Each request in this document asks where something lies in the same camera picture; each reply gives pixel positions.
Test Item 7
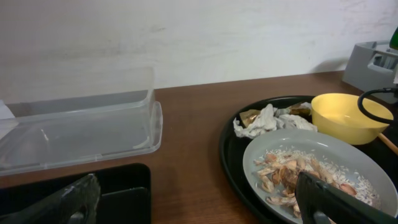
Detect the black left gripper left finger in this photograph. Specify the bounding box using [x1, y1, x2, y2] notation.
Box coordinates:
[2, 174, 101, 224]

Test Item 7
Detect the black rectangular tray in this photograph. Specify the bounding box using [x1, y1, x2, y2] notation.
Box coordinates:
[1, 163, 152, 224]

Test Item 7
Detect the yellow bowl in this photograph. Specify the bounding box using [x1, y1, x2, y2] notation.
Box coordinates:
[311, 93, 389, 145]

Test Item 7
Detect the grey plate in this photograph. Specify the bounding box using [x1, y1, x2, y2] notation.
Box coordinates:
[241, 130, 397, 223]

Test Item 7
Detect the grey dishwasher rack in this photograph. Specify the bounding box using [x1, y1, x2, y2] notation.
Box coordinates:
[342, 40, 397, 91]

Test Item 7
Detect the round black tray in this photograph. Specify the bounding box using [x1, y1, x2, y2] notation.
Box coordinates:
[219, 95, 397, 223]

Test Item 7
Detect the crumpled white tissue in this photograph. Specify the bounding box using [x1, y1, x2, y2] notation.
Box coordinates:
[233, 103, 318, 139]

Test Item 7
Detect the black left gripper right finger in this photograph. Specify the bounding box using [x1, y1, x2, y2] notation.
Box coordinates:
[295, 172, 397, 224]

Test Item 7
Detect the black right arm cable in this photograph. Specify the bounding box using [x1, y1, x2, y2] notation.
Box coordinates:
[357, 87, 398, 124]

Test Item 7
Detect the food scraps and rice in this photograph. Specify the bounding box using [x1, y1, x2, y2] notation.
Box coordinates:
[253, 148, 382, 219]

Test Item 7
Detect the clear plastic bin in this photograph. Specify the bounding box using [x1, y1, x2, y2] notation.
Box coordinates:
[1, 67, 163, 176]

